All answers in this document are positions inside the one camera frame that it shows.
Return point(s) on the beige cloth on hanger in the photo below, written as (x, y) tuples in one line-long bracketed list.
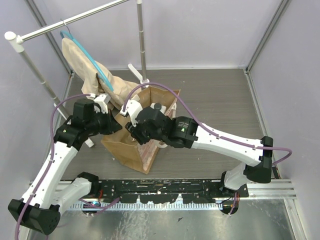
[(92, 82)]

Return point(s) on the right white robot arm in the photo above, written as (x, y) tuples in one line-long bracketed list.
[(256, 163)]

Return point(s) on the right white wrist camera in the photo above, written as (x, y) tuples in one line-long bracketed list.
[(132, 108)]

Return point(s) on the white bottle black cap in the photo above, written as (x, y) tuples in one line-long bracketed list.
[(160, 107)]

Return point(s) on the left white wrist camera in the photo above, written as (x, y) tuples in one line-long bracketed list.
[(100, 102)]

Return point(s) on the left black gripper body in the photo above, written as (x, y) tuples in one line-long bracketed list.
[(110, 122)]

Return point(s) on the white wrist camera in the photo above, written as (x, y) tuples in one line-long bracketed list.
[(132, 108), (100, 102)]

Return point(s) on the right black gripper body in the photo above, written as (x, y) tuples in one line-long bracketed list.
[(143, 135)]

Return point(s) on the aluminium frame rail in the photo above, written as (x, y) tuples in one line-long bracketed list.
[(277, 189)]

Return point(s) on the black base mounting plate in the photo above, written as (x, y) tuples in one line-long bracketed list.
[(160, 191)]

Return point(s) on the brown canvas tote bag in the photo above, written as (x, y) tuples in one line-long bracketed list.
[(126, 149)]

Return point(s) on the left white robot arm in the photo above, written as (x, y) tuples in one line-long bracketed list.
[(40, 208)]

